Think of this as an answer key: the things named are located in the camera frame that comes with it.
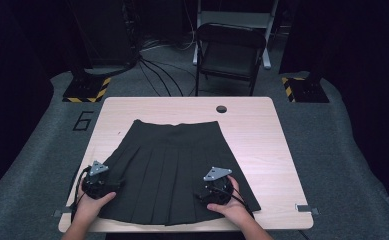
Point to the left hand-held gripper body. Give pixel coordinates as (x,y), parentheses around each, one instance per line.
(97,185)

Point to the grey table edge bracket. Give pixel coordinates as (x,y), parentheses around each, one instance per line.
(62,212)
(305,208)

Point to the person's right hand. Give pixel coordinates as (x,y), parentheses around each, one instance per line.
(235,210)

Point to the black equipment cabinet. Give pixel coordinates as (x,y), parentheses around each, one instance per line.
(102,33)

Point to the black folding chair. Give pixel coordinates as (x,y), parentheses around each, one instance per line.
(228,56)

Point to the person's left hand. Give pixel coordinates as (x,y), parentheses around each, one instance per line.
(87,210)

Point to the white metal stand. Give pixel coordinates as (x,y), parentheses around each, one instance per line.
(235,16)

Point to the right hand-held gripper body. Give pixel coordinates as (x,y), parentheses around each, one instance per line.
(218,191)

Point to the black pleated skirt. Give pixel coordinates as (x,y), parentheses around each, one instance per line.
(162,166)

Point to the black yellow striped base plate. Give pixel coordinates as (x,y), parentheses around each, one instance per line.
(307,90)
(85,90)

